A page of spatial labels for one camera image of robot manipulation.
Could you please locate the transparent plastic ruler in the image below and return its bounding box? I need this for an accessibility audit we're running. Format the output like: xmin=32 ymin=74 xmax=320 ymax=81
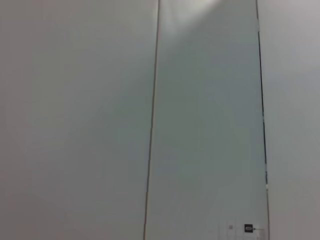
xmin=226 ymin=219 xmax=267 ymax=240

